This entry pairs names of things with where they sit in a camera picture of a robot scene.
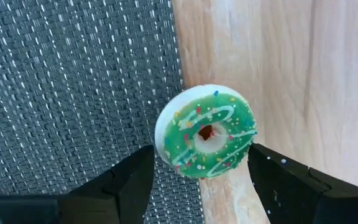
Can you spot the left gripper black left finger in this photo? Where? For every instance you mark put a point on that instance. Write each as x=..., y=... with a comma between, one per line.
x=113, y=199

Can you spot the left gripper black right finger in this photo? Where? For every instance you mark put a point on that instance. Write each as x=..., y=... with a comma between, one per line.
x=297, y=196

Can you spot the grey woven placemat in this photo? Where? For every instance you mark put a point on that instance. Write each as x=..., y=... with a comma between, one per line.
x=73, y=77

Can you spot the small green sprinkled donut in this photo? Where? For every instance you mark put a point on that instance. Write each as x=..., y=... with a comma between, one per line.
x=197, y=124

